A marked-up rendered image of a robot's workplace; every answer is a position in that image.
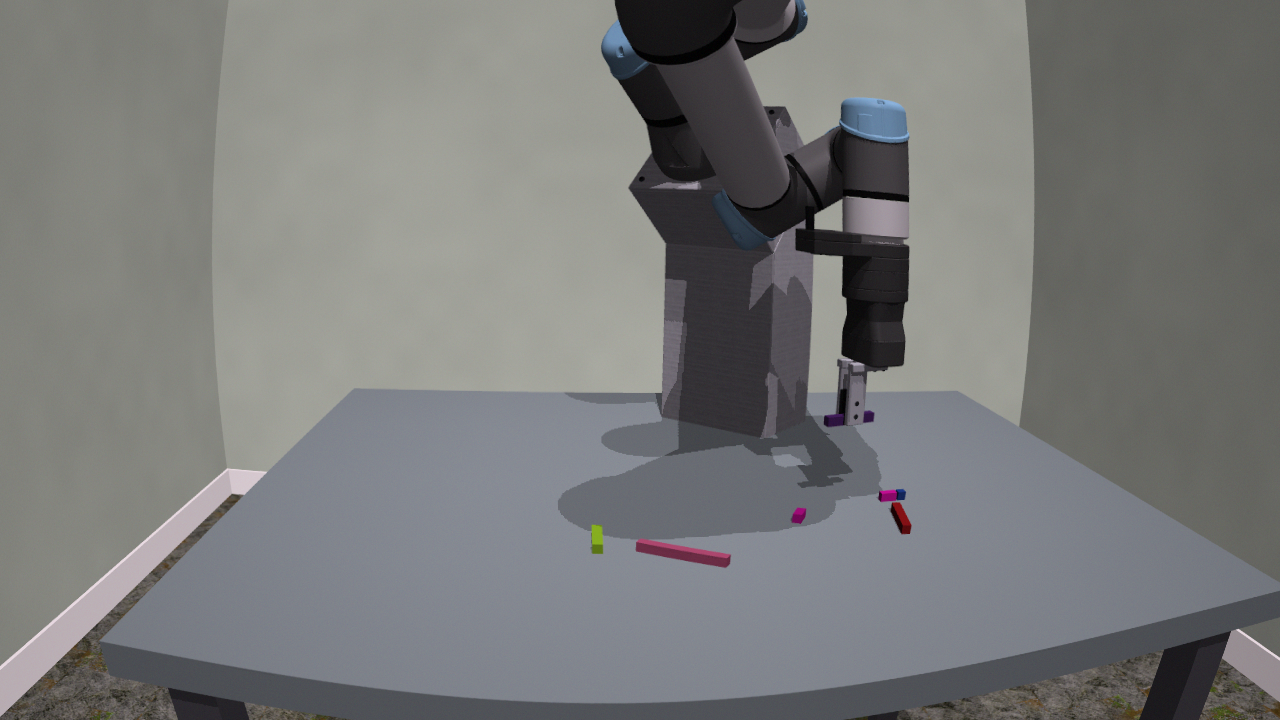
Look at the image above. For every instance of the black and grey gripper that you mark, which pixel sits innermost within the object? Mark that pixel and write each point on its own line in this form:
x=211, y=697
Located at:
x=873, y=333

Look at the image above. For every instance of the red rod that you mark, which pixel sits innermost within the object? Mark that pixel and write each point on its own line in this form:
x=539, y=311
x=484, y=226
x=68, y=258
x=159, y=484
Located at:
x=901, y=518

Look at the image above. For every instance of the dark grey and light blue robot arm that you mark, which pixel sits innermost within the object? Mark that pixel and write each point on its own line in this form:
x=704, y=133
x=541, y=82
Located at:
x=760, y=198

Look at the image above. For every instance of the pink rod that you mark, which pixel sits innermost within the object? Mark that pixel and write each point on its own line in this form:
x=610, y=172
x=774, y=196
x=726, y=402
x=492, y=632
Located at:
x=683, y=553

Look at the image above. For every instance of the purple rod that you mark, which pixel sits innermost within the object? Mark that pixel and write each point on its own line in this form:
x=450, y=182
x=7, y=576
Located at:
x=837, y=419

